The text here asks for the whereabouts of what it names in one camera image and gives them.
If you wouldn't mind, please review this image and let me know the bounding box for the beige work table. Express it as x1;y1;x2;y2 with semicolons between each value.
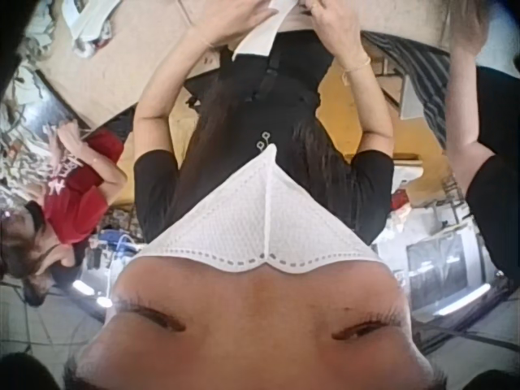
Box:
35;0;316;128

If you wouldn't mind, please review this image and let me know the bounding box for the white sheet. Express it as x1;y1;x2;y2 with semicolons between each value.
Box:
399;74;432;121

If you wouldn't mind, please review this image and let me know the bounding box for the grey striped cloth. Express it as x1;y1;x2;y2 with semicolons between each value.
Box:
360;30;453;148

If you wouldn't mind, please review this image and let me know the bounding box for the blue machine part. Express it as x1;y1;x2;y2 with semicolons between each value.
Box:
99;228;140;250

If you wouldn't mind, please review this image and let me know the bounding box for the gold chain bracelet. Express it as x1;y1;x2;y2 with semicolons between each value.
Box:
340;55;373;86

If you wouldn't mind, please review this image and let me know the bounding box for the white garment pile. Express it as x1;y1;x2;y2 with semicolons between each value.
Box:
59;0;124;49

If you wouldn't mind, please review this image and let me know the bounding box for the grey machine cabinet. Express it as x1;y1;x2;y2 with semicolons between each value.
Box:
405;229;491;296

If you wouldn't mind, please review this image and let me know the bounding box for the heap of cloth scraps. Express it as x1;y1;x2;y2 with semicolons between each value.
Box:
0;24;89;212

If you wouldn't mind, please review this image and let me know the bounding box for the white cloth piece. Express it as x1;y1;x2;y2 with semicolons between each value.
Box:
232;0;300;63

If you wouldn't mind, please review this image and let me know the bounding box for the person's right hand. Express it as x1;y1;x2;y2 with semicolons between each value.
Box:
310;0;370;71

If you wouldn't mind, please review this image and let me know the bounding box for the red bag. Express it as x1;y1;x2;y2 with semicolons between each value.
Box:
390;188;412;213

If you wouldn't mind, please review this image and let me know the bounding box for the person's left hand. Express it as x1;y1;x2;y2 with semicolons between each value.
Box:
193;0;279;50

